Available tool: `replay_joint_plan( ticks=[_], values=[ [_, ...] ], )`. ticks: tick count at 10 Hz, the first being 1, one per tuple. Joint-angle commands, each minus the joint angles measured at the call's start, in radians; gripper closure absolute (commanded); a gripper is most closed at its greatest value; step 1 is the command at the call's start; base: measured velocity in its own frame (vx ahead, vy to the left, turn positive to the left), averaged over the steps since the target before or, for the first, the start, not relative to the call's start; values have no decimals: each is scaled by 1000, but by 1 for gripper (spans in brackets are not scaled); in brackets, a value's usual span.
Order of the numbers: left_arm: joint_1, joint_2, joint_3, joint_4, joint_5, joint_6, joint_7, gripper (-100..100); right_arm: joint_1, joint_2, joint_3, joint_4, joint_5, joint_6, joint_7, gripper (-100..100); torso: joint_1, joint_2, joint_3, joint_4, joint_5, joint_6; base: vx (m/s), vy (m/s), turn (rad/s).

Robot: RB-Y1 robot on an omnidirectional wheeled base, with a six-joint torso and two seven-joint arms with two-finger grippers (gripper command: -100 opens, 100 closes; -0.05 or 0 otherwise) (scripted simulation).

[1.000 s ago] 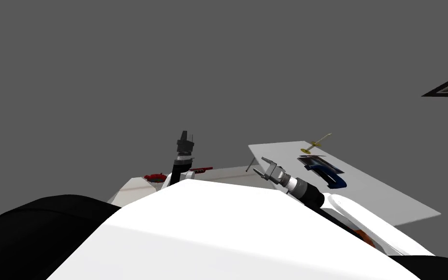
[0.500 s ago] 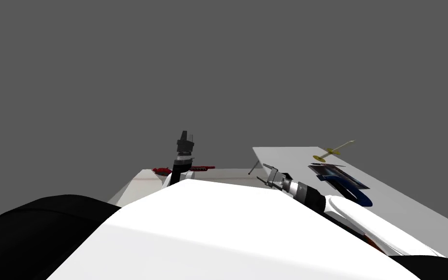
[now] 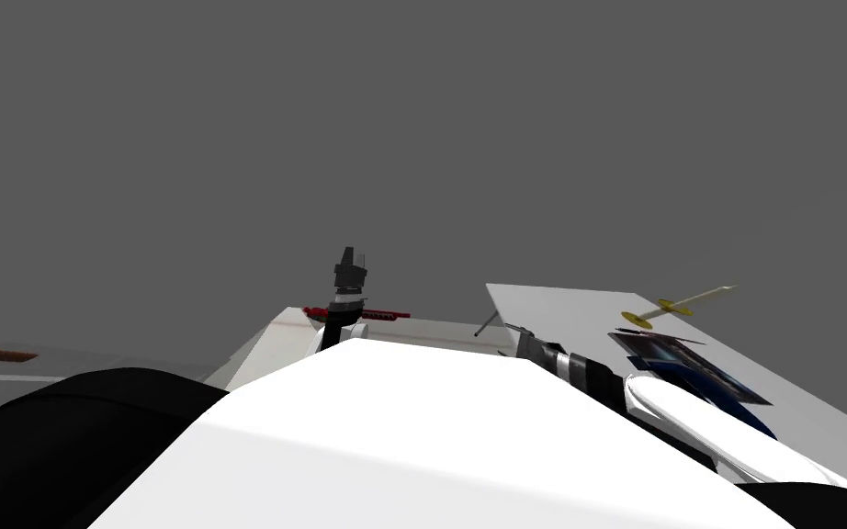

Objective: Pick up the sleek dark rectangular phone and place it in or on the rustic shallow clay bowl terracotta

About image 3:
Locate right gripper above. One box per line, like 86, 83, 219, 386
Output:
504, 322, 560, 373

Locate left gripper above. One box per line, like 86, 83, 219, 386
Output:
332, 246, 369, 297

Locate red long utensil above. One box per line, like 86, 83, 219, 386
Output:
302, 306, 412, 322

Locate pale cream table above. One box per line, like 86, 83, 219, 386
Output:
205, 306, 516, 391

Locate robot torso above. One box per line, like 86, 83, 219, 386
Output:
88, 337, 796, 529

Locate dark blue book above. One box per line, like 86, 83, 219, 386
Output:
608, 328, 778, 442

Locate cream stick with yellow discs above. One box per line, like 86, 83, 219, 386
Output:
620, 285, 740, 332

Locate white table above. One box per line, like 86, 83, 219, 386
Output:
485, 282, 847, 501

